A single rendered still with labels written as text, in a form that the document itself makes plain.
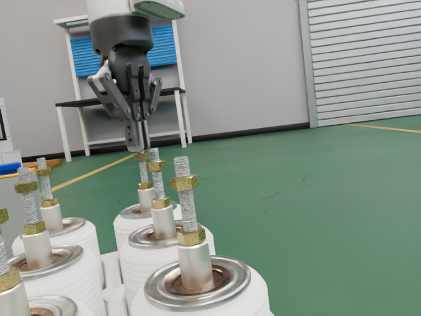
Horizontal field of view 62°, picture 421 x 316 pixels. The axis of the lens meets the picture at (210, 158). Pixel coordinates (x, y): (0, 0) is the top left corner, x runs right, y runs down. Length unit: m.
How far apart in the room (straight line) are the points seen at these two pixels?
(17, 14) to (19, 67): 0.75
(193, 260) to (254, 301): 0.05
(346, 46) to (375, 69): 0.51
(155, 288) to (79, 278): 0.10
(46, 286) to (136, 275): 0.08
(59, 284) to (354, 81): 5.17
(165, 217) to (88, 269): 0.08
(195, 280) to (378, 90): 5.28
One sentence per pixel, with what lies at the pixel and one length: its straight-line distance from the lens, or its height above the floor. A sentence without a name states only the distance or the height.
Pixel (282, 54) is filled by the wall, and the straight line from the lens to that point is 5.29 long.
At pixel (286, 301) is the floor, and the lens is 0.74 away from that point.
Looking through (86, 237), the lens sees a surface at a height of 0.24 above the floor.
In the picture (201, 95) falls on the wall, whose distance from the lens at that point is 5.22.
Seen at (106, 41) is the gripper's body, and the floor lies 0.47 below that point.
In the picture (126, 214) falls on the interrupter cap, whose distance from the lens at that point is 0.47.
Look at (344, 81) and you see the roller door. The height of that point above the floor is 0.58.
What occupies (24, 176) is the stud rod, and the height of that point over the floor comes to 0.33.
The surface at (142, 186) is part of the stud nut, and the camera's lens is 0.47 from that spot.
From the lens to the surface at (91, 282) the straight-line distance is 0.35.
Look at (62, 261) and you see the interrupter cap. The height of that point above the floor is 0.25.
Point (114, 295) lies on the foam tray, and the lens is 0.44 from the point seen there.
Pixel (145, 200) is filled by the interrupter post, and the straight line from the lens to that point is 0.47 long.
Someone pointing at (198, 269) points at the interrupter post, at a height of 0.26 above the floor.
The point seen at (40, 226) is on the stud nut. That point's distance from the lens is 0.36.
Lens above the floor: 0.37
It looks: 7 degrees down
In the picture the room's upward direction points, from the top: 7 degrees counter-clockwise
